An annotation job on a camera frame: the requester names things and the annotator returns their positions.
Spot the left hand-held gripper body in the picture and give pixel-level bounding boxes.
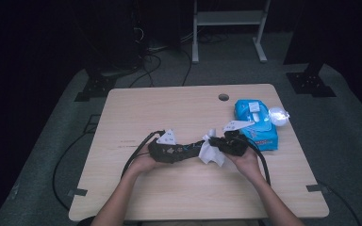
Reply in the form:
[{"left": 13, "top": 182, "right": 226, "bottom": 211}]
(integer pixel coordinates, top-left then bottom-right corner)
[{"left": 147, "top": 128, "right": 178, "bottom": 164}]

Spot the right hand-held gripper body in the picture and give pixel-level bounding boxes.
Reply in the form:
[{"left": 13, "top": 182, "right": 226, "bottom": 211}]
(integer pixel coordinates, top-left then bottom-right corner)
[{"left": 219, "top": 121, "right": 255, "bottom": 157}]

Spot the white wet wipe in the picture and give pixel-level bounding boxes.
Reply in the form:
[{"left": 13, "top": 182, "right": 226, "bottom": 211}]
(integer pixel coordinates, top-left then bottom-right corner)
[{"left": 198, "top": 128, "right": 226, "bottom": 168}]

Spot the blue wet wipes pack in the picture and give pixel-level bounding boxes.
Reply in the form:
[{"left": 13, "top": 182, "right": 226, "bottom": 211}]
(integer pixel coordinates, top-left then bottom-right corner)
[{"left": 234, "top": 99, "right": 279, "bottom": 153}]

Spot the person's left hand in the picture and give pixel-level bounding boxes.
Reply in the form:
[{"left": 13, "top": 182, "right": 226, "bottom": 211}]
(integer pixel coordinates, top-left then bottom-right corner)
[{"left": 125, "top": 145, "right": 166, "bottom": 180}]

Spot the person's right hand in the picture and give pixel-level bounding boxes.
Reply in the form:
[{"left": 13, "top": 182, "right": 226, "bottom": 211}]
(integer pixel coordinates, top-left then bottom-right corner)
[{"left": 227, "top": 146, "right": 263, "bottom": 185}]

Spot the round translucent plastic lid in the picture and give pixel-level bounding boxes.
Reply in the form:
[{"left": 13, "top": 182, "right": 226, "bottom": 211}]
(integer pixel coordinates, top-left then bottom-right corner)
[{"left": 268, "top": 105, "right": 291, "bottom": 127}]

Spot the black stand base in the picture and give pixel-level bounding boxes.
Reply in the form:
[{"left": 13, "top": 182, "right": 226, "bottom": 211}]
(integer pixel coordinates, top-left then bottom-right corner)
[
  {"left": 286, "top": 61, "right": 337, "bottom": 99},
  {"left": 74, "top": 73, "right": 118, "bottom": 103}
]

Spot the grey tape strip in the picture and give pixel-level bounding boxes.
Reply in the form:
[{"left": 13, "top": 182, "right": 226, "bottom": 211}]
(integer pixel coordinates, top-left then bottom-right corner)
[
  {"left": 67, "top": 187, "right": 89, "bottom": 198},
  {"left": 305, "top": 184, "right": 330, "bottom": 193}
]

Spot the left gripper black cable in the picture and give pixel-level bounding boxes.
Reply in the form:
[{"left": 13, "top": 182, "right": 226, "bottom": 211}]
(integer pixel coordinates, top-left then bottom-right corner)
[{"left": 121, "top": 129, "right": 167, "bottom": 181}]

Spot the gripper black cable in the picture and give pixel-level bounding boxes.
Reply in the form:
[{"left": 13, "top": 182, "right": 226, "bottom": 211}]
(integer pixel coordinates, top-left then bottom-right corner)
[
  {"left": 245, "top": 140, "right": 272, "bottom": 186},
  {"left": 121, "top": 129, "right": 167, "bottom": 181}
]

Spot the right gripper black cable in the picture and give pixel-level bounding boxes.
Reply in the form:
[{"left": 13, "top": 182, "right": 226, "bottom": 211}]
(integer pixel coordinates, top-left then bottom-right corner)
[{"left": 245, "top": 140, "right": 272, "bottom": 186}]

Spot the black floor cable bundle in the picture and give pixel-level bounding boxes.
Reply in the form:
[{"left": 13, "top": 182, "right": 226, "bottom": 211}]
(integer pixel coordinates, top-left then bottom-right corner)
[{"left": 128, "top": 51, "right": 192, "bottom": 89}]

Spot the white metal stand frame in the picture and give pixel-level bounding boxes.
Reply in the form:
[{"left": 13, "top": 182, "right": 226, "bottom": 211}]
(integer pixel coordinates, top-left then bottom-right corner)
[{"left": 191, "top": 0, "right": 272, "bottom": 65}]

